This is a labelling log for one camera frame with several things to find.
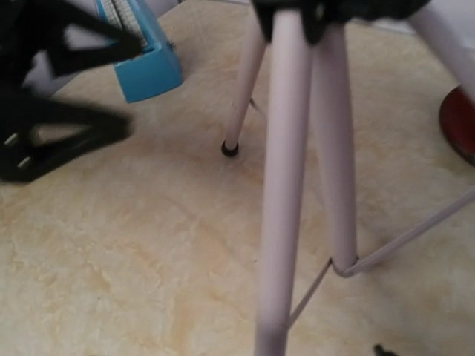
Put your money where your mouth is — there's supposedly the silver tripod stand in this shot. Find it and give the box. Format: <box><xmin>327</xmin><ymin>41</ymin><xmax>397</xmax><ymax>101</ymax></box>
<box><xmin>221</xmin><ymin>1</ymin><xmax>474</xmax><ymax>355</ymax></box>

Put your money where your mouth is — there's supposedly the blue metronome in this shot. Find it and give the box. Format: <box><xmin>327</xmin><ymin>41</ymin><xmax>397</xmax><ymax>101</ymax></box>
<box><xmin>96</xmin><ymin>1</ymin><xmax>183</xmax><ymax>103</ymax></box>

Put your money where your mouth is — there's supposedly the red floral plate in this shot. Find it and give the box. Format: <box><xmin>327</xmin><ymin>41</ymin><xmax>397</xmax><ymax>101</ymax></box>
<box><xmin>439</xmin><ymin>86</ymin><xmax>474</xmax><ymax>166</ymax></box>

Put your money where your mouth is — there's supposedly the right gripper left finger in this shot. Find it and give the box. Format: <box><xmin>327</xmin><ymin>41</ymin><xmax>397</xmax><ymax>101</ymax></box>
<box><xmin>1</xmin><ymin>1</ymin><xmax>142</xmax><ymax>85</ymax></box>

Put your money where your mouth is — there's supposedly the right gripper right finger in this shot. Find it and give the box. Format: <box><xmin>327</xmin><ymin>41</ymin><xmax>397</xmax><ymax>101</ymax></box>
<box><xmin>1</xmin><ymin>87</ymin><xmax>131</xmax><ymax>184</ymax></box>

